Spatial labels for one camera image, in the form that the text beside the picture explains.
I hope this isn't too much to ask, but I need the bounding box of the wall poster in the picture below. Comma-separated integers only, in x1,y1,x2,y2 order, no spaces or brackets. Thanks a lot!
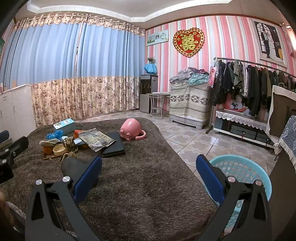
251,18,287,67

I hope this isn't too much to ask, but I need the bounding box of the pile of clothes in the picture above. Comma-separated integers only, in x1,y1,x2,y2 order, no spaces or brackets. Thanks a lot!
169,67,210,85

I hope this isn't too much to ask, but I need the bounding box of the metal clothes rack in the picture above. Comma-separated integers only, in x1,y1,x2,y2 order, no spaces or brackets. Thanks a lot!
206,57,296,134

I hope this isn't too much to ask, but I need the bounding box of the blue cloth cover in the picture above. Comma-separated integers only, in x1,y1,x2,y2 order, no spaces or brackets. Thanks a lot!
143,63,158,75

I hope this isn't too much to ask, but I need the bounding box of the pink pig mug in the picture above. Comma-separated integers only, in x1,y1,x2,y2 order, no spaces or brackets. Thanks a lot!
120,118,147,141

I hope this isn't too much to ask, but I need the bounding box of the white lace cloth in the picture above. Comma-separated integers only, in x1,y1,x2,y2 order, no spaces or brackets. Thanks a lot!
216,110,269,131

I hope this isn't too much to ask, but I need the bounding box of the tan wrapper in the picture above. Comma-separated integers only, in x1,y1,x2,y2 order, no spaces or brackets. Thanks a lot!
60,136,79,149

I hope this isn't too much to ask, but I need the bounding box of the blue patterned fringed cloth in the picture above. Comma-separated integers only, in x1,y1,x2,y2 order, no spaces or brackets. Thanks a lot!
273,115,296,172

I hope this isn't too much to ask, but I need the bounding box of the brown shaggy blanket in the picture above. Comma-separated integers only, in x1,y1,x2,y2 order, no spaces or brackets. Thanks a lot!
0,117,218,241

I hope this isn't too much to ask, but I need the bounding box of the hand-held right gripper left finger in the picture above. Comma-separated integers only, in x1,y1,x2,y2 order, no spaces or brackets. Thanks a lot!
25,156,102,241

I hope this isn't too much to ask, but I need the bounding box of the blue plastic bag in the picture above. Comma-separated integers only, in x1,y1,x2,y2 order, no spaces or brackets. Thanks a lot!
46,130,65,141

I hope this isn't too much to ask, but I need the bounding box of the small metal table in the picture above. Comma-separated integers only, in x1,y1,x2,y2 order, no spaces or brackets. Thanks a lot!
146,92,170,118

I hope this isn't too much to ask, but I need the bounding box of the red ring toy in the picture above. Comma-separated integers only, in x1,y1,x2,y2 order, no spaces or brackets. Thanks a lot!
223,102,248,113

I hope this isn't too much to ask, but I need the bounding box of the water dispenser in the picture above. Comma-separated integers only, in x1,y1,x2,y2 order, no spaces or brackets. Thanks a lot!
139,74,159,114

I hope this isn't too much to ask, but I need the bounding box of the pink curtain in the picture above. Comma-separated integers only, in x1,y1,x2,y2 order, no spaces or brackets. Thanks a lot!
280,23,296,52

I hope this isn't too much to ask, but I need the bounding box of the printed foil packet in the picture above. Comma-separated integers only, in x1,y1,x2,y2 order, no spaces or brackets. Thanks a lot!
78,128,116,152

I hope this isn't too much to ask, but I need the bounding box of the pink hanging bag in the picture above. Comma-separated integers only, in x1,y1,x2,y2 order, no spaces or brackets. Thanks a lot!
207,65,216,88

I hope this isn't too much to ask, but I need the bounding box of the brown twine bundle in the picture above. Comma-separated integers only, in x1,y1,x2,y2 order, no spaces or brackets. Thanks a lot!
60,151,78,164

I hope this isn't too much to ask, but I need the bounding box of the black case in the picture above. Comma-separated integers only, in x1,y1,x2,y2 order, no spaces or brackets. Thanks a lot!
101,132,126,158

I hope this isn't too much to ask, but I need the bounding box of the brown panel with white cover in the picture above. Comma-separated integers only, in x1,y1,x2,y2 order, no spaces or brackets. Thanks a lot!
265,85,296,144

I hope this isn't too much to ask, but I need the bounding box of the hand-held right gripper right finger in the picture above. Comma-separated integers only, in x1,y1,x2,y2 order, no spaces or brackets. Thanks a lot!
196,155,271,241

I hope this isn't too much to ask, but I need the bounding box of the brown phone case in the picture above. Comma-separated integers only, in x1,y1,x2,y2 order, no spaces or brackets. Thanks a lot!
43,145,80,161

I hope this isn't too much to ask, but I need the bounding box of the blue plastic basket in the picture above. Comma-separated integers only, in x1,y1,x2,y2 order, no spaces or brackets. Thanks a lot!
209,154,273,234

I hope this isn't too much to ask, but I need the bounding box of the teal tissue box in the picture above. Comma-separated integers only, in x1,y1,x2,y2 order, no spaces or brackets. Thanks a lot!
53,118,76,136

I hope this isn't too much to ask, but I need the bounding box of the yellow bowl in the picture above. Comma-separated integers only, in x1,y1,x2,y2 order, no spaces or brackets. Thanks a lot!
53,144,68,155

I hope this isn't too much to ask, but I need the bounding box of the dark grey cloth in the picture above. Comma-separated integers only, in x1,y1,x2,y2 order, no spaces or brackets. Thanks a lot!
60,156,100,189

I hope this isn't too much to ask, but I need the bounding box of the low glass cabinet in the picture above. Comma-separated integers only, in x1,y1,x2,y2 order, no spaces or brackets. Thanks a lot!
213,110,274,149

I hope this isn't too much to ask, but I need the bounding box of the landscape wall picture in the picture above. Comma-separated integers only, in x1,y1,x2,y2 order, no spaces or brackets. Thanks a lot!
147,30,169,46

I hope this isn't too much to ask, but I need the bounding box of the blue floral curtain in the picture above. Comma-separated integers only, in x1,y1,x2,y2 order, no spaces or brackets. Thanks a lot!
75,17,147,116
0,14,84,127

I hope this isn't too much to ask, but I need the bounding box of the row of hanging clothes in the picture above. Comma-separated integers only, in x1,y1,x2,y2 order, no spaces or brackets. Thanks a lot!
211,59,296,116

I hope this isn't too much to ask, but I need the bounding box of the dark brown cabinet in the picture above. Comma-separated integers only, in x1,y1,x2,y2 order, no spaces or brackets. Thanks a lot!
268,148,296,241

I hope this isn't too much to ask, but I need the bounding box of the white cabinet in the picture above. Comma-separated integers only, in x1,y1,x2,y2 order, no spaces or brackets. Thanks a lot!
0,84,37,139

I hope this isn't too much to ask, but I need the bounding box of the beige oval pouch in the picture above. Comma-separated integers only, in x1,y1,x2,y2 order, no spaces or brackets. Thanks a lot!
39,138,62,147

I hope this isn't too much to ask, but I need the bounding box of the patterned cloth covered cabinet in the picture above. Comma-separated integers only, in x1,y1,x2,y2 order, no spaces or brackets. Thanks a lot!
169,81,214,129

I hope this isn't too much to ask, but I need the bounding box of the red heart wall decoration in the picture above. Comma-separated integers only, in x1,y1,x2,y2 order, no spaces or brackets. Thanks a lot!
173,28,205,58

